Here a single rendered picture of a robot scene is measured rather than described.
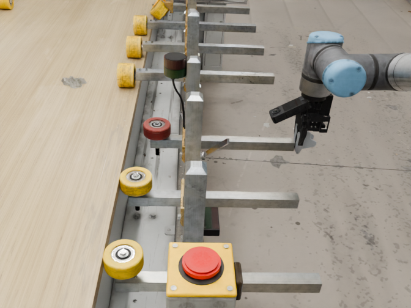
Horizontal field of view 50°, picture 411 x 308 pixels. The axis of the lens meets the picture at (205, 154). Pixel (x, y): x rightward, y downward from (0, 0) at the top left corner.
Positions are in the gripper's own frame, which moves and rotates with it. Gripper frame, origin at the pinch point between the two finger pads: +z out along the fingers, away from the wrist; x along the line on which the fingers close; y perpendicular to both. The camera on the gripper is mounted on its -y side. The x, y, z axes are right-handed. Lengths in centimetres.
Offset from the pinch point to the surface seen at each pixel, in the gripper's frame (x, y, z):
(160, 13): 96, -47, -10
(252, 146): -1.5, -13.8, -1.6
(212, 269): -81, -31, -41
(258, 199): -26.5, -15.2, -2.4
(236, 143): -1.5, -18.5, -2.6
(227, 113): 165, -3, 83
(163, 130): -3.3, -40.3, -7.8
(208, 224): -20.5, -26.8, 12.4
